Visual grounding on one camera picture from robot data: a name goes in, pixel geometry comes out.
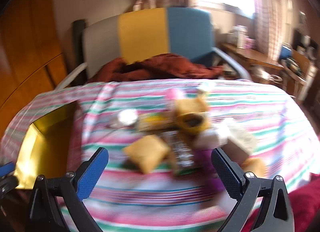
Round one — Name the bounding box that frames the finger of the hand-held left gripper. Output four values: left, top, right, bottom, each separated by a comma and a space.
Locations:
0, 161, 19, 195

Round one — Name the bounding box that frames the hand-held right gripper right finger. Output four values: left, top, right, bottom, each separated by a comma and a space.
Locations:
211, 148, 294, 232

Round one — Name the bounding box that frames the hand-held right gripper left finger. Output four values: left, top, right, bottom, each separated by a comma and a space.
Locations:
25, 147, 109, 232

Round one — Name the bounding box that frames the purple packet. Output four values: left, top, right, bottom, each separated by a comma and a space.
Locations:
194, 148, 225, 192

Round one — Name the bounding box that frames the beige white carton box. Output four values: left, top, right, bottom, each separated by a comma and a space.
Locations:
220, 121, 258, 165

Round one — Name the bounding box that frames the gold and maroon box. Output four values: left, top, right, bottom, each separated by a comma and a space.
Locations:
14, 102, 80, 190

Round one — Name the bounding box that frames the white soft packet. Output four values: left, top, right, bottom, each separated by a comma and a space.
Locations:
195, 125, 230, 149

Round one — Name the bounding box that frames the dark striped packet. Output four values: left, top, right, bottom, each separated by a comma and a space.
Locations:
160, 131, 198, 175

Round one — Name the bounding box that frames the white round cap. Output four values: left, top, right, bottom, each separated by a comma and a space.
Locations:
110, 108, 139, 129

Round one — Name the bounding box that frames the yellow green packet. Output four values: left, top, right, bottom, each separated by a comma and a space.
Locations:
136, 112, 179, 133

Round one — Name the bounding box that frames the small white green item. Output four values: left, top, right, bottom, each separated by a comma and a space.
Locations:
196, 82, 215, 96

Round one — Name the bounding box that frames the small pink item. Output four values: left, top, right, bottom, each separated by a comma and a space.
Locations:
166, 88, 185, 103

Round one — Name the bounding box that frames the striped bedsheet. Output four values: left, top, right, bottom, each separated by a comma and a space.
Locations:
0, 78, 320, 232

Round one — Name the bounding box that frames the red blanket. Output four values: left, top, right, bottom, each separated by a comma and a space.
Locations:
250, 179, 320, 232

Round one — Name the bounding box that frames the white bag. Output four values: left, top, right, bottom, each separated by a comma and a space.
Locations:
257, 70, 284, 84

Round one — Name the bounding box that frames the wooden desk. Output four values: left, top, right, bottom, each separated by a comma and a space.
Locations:
220, 42, 284, 73

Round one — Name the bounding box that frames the red brown jacket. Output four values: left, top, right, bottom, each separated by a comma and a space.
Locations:
86, 54, 224, 84

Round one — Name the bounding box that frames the wooden wardrobe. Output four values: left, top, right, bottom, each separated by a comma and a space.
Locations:
0, 0, 70, 123

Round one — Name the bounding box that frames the dark clothes pile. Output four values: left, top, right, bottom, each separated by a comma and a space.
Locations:
284, 56, 304, 74

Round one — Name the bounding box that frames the wooden chair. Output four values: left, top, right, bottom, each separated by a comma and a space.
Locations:
282, 47, 315, 98

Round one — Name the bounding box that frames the blue bag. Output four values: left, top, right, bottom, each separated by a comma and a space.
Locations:
279, 44, 293, 60

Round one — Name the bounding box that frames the white carton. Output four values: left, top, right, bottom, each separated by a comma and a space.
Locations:
234, 25, 248, 49

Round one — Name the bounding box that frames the grey yellow blue armchair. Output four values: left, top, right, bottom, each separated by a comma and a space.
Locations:
72, 6, 252, 90

